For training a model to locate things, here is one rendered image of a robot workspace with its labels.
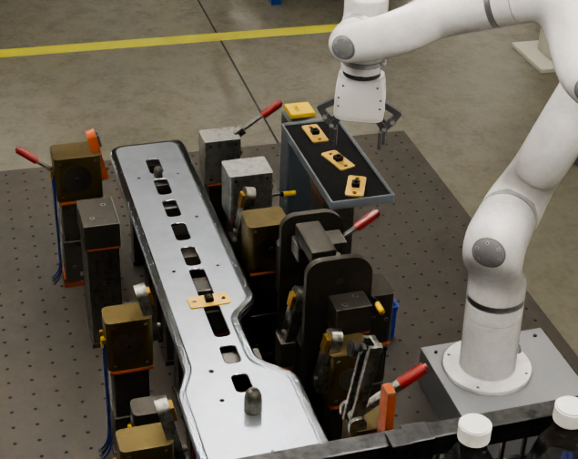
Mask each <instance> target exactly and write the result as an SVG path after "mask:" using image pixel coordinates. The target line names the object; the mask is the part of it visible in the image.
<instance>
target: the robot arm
mask: <svg viewBox="0 0 578 459"><path fill-rule="evenodd" d="M388 9H389V0H344V14H343V18H342V21H341V23H340V24H338V25H337V26H336V27H335V28H334V30H333V31H332V33H331V34H330V38H329V50H330V52H331V54H332V55H333V56H334V57H335V58H336V59H338V60H339V61H341V64H340V71H339V74H338V79H337V85H336V91H335V97H332V98H329V99H327V100H325V101H323V102H320V103H318V105H317V110H318V111H319V113H320V114H321V116H322V119H323V120H324V121H325V122H326V123H327V124H328V125H329V128H330V140H332V146H333V147H335V146H336V144H337V138H338V123H339V122H340V121H341V120H347V121H358V122H369V123H376V124H377V126H378V127H379V135H378V146H377V150H380V148H381V145H385V135H386V132H387V130H388V129H390V128H391V127H392V126H394V125H395V123H396V122H397V121H398V119H399V118H400V117H401V113H402V111H401V110H400V109H398V108H397V107H395V106H393V105H392V104H391V103H389V102H388V101H386V79H385V73H384V71H382V70H381V69H382V66H386V64H387V60H386V59H385V58H390V57H394V56H399V55H403V54H406V53H409V52H410V51H413V50H415V49H418V48H420V47H422V46H426V45H428V44H429V43H431V42H433V41H435V40H437V39H440V38H443V37H445V36H455V35H460V34H466V33H471V32H477V31H482V30H488V29H493V28H498V27H504V26H513V25H518V24H523V23H529V22H534V23H536V24H538V25H539V26H540V27H541V29H542V31H543V34H544V36H545V39H546V42H547V45H548V48H549V51H550V55H551V59H552V61H553V67H554V70H555V73H556V75H557V77H558V79H559V81H560V83H559V84H558V86H557V88H556V89H555V90H554V92H553V94H552V96H551V97H550V99H549V101H548V103H547V104H546V106H545V108H544V109H543V112H542V113H541V115H540V116H539V117H538V119H537V121H536V122H535V124H534V126H533V127H532V130H531V131H530V133H529V135H528V137H527V138H526V139H525V141H524V142H523V144H522V146H521V148H520V150H519V151H518V153H517V154H516V156H515V157H514V159H513V160H512V162H511V163H510V165H509V166H508V167H507V169H506V170H504V172H503V173H502V174H501V176H500V177H499V178H498V179H497V181H496V182H495V183H494V184H493V185H492V187H491V188H490V190H489V191H488V193H487V194H486V196H485V198H484V199H483V201H482V203H481V205H480V207H479V208H478V209H477V211H476V213H475V214H474V216H473V218H472V220H471V222H470V224H469V226H468V229H467V230H466V233H465V237H464V241H463V246H462V258H463V262H464V265H465V267H466V269H467V271H468V284H467V292H466V301H465V310H464V318H463V327H462V336H461V341H459V342H456V343H454V344H453V345H452V346H451V347H449V348H448V350H447V351H446V352H445V353H444V355H443V361H442V367H443V370H444V372H445V374H446V375H447V377H448V378H449V379H450V380H451V381H452V382H453V383H455V384H456V385H457V386H459V387H461V388H462V389H464V390H466V391H468V392H471V393H477V394H480V395H488V396H499V395H505V394H510V393H515V392H517V391H519V390H521V388H523V387H524V386H525V385H526V384H527V383H528V381H530V378H531V375H532V365H531V362H530V360H529V359H528V357H527V356H526V355H525V353H524V352H522V347H521V344H520V343H519V340H520V333H521V327H522V314H523V307H524V301H525V294H526V287H527V280H526V276H525V274H524V273H523V262H524V257H525V253H526V250H527V247H528V245H529V242H530V240H531V238H532V235H533V233H534V232H535V230H536V228H537V226H538V224H539V222H540V220H541V218H542V216H543V213H544V212H545V209H546V207H547V205H548V203H549V201H550V199H551V197H552V195H553V193H554V192H555V191H556V189H557V188H558V186H559V185H560V183H561V182H562V180H563V178H564V177H565V175H566V174H567V172H568V171H569V169H570V168H571V166H572V165H573V163H574V161H575V160H576V159H577V158H578V0H414V1H412V2H410V3H408V4H406V5H403V6H401V7H399V8H397V9H394V10H392V11H389V12H388ZM333 105H334V115H333V116H331V115H330V114H329V113H328V112H327V110H326V108H328V107H331V106H333ZM385 109H386V110H387V111H389V112H390V113H391V114H392V117H390V118H389V119H388V120H385V118H384V112H385Z"/></svg>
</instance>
